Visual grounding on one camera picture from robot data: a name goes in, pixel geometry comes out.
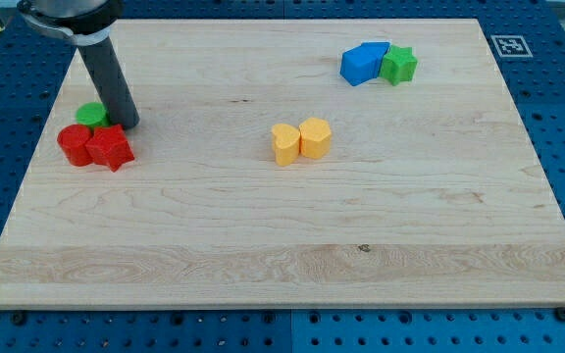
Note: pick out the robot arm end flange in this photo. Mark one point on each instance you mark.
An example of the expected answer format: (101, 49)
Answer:
(78, 22)

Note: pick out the blue triangle block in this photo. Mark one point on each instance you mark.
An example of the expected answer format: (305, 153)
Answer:
(358, 65)

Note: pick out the green star block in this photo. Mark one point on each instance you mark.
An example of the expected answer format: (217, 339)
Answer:
(398, 65)

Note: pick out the red star block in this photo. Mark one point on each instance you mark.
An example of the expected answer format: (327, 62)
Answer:
(109, 147)

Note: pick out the wooden board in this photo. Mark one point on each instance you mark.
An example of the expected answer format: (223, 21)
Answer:
(432, 195)

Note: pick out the yellow heart block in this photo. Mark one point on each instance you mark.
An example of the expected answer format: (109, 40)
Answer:
(285, 143)

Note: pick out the yellow hexagon block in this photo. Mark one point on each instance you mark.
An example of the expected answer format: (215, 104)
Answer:
(316, 136)

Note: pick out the blue cube block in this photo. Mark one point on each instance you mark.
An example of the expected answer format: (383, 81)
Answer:
(377, 48)

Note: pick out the green cylinder block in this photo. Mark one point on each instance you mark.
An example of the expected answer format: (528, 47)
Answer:
(92, 115)

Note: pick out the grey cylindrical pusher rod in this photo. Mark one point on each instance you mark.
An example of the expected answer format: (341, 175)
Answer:
(103, 66)

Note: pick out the red cylinder block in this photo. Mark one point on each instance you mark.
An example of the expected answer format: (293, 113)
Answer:
(72, 140)

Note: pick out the white fiducial marker tag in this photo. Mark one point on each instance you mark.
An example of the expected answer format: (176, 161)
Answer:
(511, 46)

